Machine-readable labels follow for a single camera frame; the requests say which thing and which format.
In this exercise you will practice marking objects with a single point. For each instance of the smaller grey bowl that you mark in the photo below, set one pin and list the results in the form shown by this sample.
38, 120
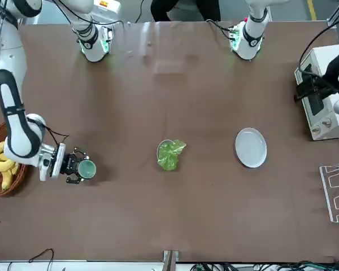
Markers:
159, 146

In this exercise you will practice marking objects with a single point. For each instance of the green plastic cup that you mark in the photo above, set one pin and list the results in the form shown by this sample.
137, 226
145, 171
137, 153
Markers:
86, 169

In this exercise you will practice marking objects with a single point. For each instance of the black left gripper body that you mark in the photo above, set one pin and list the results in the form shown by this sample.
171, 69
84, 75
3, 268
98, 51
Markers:
332, 79

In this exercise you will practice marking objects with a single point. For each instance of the white toaster oven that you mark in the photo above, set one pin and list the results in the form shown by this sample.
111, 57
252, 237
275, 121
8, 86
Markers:
325, 124

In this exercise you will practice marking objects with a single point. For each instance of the aluminium corner frame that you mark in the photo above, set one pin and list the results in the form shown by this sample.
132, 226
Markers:
337, 14

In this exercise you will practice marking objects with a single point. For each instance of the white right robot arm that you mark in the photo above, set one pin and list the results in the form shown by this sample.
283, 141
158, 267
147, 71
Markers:
14, 135

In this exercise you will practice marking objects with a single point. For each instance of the green lettuce leaf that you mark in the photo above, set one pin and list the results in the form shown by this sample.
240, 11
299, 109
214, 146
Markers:
169, 158

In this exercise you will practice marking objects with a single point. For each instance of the person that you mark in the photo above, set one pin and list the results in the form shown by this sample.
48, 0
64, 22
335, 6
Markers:
186, 9

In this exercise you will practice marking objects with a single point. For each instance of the larger grey plate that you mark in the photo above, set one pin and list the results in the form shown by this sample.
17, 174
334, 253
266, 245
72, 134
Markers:
251, 148

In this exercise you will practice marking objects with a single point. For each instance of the aluminium frame post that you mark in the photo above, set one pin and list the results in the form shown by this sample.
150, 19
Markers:
171, 259

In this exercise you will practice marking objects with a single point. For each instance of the white control box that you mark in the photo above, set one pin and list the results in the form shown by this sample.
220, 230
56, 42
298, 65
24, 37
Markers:
107, 5

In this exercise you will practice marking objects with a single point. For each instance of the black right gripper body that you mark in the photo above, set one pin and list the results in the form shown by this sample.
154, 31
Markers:
71, 165

